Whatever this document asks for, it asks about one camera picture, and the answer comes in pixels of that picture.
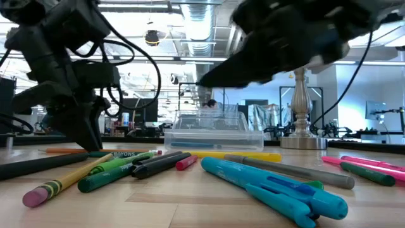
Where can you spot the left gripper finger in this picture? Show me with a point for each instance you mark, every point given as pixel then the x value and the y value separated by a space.
pixel 79 130
pixel 98 126

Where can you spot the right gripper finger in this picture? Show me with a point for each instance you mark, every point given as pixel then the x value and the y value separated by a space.
pixel 253 63
pixel 259 79

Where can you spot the orange pencil with eraser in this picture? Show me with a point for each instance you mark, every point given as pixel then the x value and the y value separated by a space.
pixel 126 151

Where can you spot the yellow pencil pink eraser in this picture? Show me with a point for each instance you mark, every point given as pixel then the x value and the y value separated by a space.
pixel 69 180

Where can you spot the long matte black pen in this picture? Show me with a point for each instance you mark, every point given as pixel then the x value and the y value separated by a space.
pixel 38 166

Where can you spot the clear plastic supply box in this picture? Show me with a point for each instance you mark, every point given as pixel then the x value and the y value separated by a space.
pixel 215 139

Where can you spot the yellow highlighter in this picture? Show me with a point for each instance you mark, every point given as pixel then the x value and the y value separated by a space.
pixel 253 156

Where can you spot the grey pen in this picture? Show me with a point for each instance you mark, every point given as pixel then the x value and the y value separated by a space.
pixel 300 172

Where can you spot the pink highlighter with print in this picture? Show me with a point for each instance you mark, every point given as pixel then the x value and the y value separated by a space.
pixel 373 162

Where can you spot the dark green pen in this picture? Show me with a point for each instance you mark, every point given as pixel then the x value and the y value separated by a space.
pixel 370 174

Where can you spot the slim pink highlighter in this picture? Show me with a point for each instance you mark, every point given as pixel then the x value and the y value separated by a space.
pixel 398 174

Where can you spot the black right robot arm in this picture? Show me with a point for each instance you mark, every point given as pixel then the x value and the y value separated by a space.
pixel 389 9

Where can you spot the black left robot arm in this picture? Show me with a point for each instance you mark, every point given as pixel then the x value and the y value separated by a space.
pixel 41 57

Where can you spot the blue white can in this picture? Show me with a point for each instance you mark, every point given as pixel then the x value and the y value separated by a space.
pixel 125 119

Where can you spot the light green marker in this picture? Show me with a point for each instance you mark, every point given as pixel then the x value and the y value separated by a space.
pixel 110 165

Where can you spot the plastic wrapped equipment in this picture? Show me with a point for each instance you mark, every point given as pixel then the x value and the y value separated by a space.
pixel 265 120

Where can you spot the black monitor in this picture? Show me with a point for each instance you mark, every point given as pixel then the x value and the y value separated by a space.
pixel 142 118

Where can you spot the white shade table lamp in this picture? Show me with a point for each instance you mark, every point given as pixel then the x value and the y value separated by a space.
pixel 300 101

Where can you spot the dark panel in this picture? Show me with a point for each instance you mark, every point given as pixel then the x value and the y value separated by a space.
pixel 7 95

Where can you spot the person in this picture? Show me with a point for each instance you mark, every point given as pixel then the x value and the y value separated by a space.
pixel 211 104

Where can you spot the dark green marker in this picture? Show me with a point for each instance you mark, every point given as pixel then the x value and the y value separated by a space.
pixel 101 180

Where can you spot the slim black pen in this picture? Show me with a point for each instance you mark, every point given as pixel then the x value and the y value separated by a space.
pixel 161 157

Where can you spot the thick black marker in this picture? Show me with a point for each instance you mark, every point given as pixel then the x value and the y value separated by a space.
pixel 155 169

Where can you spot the ceiling light strip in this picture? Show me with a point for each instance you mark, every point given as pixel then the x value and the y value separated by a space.
pixel 177 59

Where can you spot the red marker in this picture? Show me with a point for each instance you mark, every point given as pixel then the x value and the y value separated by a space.
pixel 185 162

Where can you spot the small grey monitor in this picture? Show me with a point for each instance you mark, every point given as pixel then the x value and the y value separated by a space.
pixel 375 109

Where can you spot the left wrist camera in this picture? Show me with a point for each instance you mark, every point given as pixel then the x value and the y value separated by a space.
pixel 98 74

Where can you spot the silver post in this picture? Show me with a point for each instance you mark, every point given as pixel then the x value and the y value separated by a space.
pixel 9 142

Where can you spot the black hanging overhead camera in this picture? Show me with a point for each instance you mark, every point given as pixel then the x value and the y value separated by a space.
pixel 152 37

